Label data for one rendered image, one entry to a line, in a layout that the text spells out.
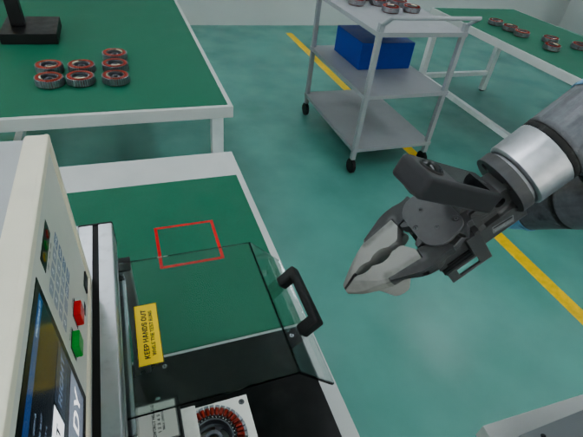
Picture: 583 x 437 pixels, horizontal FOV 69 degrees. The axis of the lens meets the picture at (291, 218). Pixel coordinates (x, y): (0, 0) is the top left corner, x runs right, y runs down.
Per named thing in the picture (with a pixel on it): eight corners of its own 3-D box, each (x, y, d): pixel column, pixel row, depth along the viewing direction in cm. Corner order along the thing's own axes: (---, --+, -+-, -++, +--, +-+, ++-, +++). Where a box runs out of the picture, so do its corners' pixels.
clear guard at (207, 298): (279, 261, 75) (282, 236, 71) (334, 384, 58) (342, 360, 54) (75, 298, 65) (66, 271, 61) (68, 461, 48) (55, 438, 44)
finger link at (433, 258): (402, 296, 44) (473, 245, 43) (396, 290, 43) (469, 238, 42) (380, 264, 48) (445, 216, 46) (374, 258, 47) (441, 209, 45)
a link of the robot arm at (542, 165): (570, 149, 39) (509, 110, 45) (527, 180, 40) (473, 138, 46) (577, 192, 44) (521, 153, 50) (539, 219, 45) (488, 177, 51)
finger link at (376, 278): (375, 324, 49) (442, 277, 48) (352, 307, 45) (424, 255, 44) (363, 303, 51) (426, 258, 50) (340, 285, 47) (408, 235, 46)
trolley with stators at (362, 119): (364, 107, 371) (393, -23, 307) (429, 170, 299) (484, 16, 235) (300, 112, 352) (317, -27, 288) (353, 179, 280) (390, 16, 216)
